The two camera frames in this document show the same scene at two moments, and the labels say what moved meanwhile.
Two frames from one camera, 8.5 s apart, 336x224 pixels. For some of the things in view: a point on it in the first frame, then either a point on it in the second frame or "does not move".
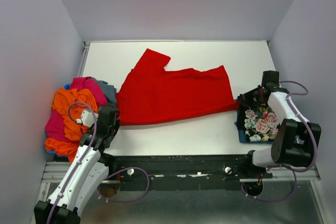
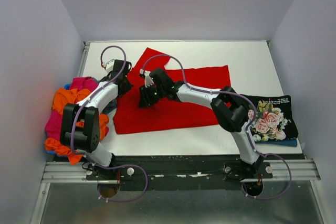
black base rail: x=182 y=173 does not move
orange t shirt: x=71 y=104 does not move
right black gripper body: x=255 y=94 to x=150 y=94
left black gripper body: x=114 y=127 to x=128 y=86
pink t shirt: x=54 y=125 does not move
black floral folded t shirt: x=260 y=123 does not move
